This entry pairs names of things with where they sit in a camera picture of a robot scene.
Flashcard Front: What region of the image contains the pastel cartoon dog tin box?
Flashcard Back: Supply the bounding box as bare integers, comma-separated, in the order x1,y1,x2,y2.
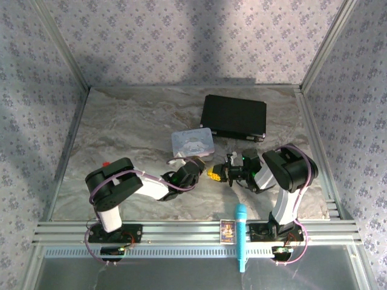
171,127,216,161

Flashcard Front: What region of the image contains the black hard case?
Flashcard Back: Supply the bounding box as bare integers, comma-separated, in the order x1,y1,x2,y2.
200,94,268,143

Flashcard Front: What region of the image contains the small colourful card box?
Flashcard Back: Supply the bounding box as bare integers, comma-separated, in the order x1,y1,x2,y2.
219,219,238,245

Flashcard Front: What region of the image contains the blue toy microphone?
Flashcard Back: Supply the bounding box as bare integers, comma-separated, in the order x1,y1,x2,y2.
235,204,247,273

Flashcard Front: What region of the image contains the small black controller board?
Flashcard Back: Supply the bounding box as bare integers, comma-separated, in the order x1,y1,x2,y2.
100,246,126,262
271,245,294,261

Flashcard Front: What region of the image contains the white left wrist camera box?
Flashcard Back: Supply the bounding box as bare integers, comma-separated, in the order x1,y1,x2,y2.
167,152,187,166

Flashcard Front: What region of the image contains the aluminium mounting rail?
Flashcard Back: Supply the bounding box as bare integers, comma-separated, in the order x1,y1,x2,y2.
31,219,363,246

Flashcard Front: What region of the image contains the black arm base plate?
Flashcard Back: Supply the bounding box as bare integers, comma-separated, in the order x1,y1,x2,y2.
87,224,144,244
249,222,305,243

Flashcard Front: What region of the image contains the grey slotted cable duct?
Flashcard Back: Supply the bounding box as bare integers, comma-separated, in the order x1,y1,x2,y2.
43,245,355,259

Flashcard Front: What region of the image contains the aluminium side rail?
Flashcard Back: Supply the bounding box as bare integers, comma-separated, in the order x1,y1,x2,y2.
38,86,93,222
293,86,345,221

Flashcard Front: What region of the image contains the red black wire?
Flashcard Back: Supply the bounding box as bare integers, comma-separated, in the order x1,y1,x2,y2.
283,233,299,249
121,232,136,250

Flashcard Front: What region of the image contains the aluminium frame post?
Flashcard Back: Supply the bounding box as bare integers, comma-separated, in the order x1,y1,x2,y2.
300,0,362,93

